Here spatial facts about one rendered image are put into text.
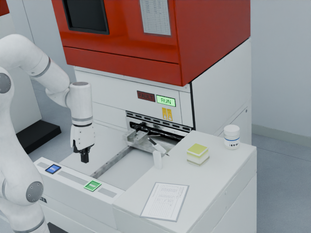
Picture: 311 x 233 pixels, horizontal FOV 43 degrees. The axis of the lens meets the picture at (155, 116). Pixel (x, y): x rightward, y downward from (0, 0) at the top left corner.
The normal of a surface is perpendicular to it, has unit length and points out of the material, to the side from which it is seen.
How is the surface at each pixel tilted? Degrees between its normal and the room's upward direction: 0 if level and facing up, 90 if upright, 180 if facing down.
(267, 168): 0
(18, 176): 62
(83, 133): 89
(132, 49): 90
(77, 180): 0
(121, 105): 90
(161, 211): 0
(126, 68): 90
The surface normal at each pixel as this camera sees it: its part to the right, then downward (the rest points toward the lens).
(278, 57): -0.58, 0.46
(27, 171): 0.74, -0.29
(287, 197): -0.12, -0.86
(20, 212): 0.07, -0.54
